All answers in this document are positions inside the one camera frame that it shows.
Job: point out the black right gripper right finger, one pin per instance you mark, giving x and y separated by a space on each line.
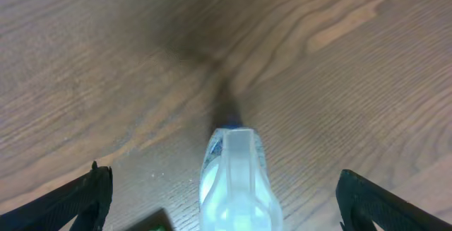
365 206

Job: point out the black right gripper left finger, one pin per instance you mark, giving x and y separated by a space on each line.
85 201

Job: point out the green soap box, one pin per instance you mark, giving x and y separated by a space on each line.
157 221

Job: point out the clear spray bottle blue liquid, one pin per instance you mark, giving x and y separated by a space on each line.
234 191

